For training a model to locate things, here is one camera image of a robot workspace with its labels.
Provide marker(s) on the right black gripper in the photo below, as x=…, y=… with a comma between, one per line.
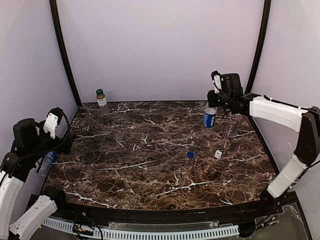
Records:
x=212, y=98

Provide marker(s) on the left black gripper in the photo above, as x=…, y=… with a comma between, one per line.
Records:
x=64, y=144

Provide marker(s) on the small blue label water bottle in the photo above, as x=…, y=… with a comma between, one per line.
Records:
x=48, y=161

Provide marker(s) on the clear bottle without label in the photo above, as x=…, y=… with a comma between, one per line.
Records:
x=231, y=126

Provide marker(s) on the white bottle cap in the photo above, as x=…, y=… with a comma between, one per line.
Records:
x=218, y=154

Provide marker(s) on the Starbucks bottle green cap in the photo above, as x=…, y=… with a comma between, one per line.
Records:
x=102, y=102

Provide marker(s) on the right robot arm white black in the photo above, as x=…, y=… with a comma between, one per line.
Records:
x=228, y=94

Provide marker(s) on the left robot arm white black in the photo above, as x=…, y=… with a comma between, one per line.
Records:
x=32, y=141

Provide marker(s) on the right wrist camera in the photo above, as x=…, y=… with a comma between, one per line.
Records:
x=216, y=80

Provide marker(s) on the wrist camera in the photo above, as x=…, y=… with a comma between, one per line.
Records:
x=216, y=80
x=52, y=120

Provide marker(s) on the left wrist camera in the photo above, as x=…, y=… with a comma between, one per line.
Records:
x=52, y=120

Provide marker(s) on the black front rail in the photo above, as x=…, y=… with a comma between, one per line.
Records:
x=237, y=214

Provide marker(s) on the white slotted cable duct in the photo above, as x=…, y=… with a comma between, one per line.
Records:
x=112, y=233

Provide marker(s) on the right black frame post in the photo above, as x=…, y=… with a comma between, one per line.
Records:
x=259, y=46

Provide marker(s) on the black frame post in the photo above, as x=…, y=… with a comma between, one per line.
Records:
x=63, y=51
x=259, y=46

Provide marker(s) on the left black frame post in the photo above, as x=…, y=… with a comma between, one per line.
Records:
x=63, y=51

